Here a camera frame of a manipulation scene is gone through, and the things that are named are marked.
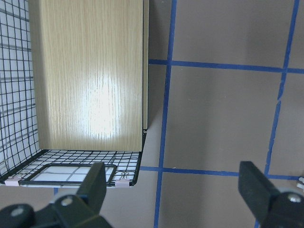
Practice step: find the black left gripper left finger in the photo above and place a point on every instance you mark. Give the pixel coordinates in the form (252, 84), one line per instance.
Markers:
(88, 199)

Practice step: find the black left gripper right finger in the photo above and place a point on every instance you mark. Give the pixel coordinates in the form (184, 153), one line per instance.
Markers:
(257, 191)

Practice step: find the pink binder clip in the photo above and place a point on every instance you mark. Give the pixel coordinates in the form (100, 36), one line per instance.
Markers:
(123, 181)
(13, 181)

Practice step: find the pink binder clip left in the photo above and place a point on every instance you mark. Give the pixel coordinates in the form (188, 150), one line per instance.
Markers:
(13, 181)

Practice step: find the wire basket with wooden panels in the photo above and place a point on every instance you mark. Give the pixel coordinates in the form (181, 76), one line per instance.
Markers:
(73, 89)

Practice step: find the pink binder clip right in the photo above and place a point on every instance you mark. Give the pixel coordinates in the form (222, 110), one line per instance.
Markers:
(123, 181)

